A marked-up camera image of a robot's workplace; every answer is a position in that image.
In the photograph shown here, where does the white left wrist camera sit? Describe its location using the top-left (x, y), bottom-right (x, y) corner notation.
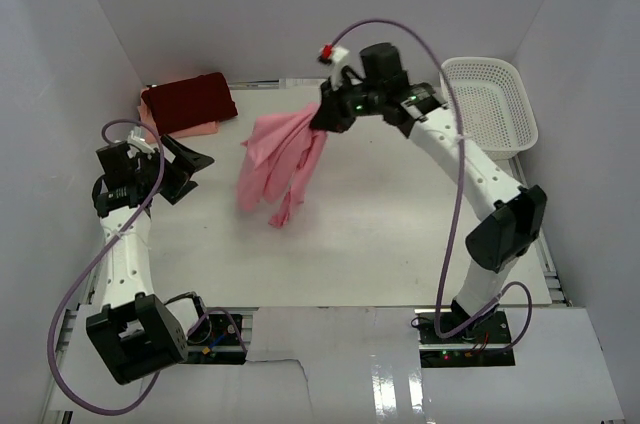
top-left (127, 126), bottom-right (155, 155)

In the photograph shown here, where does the white front cover board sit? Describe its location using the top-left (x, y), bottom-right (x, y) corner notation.
top-left (61, 308), bottom-right (624, 423)

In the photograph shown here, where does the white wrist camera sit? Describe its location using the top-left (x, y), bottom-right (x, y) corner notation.
top-left (127, 126), bottom-right (155, 155)
top-left (317, 44), bottom-right (350, 90)

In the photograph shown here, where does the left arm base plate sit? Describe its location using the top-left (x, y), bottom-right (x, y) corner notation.
top-left (185, 312), bottom-right (250, 365)

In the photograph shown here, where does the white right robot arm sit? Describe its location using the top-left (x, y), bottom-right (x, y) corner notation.
top-left (311, 43), bottom-right (547, 343)

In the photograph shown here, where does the peach folded t-shirt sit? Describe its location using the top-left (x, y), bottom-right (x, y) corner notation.
top-left (137, 102), bottom-right (221, 146)

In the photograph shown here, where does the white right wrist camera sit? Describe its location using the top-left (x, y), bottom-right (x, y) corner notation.
top-left (317, 44), bottom-right (350, 90)

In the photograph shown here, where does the dark red folded t-shirt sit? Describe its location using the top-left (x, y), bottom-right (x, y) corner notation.
top-left (138, 72), bottom-right (238, 138)

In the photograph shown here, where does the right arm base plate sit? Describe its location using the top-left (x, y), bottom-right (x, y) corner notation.
top-left (411, 311), bottom-right (516, 369)

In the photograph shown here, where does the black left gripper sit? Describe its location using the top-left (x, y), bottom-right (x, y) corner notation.
top-left (134, 134), bottom-right (213, 204)

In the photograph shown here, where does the white paper sheet at wall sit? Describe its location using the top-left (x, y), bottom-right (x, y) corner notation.
top-left (279, 78), bottom-right (325, 89)

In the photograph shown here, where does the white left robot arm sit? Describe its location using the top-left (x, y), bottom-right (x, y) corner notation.
top-left (86, 127), bottom-right (214, 385)

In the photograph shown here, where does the white perforated plastic basket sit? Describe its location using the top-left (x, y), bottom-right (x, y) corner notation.
top-left (440, 57), bottom-right (538, 161)

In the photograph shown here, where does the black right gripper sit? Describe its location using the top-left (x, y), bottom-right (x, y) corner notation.
top-left (310, 75), bottom-right (384, 136)

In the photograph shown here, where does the pink t-shirt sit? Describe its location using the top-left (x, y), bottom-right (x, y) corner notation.
top-left (236, 103), bottom-right (328, 228)

